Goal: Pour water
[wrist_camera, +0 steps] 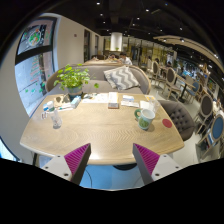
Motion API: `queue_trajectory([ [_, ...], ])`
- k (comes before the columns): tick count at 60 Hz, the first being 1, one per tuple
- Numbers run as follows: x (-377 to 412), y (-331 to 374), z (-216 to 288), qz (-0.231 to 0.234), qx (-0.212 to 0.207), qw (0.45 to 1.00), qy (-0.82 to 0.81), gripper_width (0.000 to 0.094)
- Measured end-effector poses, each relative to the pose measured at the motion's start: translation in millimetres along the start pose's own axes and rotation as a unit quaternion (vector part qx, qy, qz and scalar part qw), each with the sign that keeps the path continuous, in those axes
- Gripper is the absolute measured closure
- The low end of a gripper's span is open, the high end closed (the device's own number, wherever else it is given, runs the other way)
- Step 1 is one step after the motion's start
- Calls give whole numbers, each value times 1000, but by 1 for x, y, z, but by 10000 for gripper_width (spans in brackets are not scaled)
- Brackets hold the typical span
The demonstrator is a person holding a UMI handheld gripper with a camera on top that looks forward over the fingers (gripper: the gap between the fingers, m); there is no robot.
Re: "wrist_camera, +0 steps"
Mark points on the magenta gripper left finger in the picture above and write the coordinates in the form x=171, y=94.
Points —
x=70, y=166

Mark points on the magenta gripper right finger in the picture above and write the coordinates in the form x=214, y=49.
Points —
x=153, y=166

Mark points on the clear plastic water bottle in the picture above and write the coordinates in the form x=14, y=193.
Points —
x=57, y=122

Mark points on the red round coaster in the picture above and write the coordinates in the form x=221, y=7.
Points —
x=167, y=123

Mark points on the green white ceramic mug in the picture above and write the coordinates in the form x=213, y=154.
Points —
x=144, y=117

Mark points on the wooden dining table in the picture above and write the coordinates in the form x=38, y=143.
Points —
x=110, y=132

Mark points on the dark tufted armchair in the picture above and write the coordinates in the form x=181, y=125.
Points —
x=180, y=117

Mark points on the clear drinking glass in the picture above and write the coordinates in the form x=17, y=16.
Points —
x=154, y=105

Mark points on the white blue tissue pack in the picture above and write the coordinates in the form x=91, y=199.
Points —
x=75, y=102

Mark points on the white leaflet on table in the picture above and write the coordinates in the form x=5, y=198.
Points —
x=129, y=101

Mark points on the white paper menu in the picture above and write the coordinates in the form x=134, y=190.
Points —
x=95, y=98

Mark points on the book with brown spine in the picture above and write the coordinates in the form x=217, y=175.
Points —
x=113, y=100

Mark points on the blue round back chair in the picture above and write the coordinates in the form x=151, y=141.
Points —
x=211, y=138

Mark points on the grey curved sofa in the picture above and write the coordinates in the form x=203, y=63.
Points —
x=98, y=82

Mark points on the potted green plant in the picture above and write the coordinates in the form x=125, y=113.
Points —
x=72, y=78

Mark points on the grey round back chair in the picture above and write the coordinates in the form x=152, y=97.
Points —
x=205, y=110

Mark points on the grey chevron cushion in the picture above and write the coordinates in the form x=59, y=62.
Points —
x=121, y=78

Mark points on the person in white shirt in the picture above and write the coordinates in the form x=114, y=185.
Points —
x=124, y=59

